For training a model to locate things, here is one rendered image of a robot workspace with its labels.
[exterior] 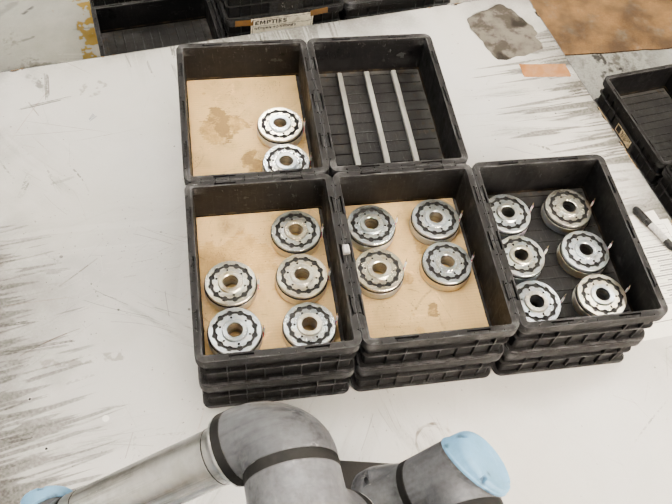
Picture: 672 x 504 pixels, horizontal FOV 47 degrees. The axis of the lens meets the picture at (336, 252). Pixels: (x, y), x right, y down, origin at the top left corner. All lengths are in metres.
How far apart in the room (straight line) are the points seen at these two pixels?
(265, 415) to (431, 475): 0.41
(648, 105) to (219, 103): 1.65
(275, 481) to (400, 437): 0.73
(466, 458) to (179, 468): 0.46
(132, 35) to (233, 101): 1.08
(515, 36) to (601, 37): 1.29
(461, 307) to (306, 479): 0.78
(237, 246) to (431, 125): 0.57
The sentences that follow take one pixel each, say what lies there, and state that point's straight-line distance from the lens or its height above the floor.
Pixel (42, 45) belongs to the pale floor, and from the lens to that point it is 3.33.
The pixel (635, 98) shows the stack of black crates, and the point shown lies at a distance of 2.99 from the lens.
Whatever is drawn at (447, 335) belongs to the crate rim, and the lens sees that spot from 1.45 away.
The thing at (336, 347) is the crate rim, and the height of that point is 0.93.
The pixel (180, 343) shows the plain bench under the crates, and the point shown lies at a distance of 1.67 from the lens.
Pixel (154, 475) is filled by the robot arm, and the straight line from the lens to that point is 1.04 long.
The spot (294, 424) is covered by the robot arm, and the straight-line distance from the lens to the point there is 0.92.
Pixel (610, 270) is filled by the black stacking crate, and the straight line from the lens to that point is 1.75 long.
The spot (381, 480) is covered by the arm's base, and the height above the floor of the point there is 0.92.
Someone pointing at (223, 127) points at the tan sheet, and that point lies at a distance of 1.82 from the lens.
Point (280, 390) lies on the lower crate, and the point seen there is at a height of 0.76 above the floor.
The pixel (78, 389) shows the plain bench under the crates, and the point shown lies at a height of 0.70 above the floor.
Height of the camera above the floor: 2.19
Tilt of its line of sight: 57 degrees down
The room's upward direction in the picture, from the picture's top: 8 degrees clockwise
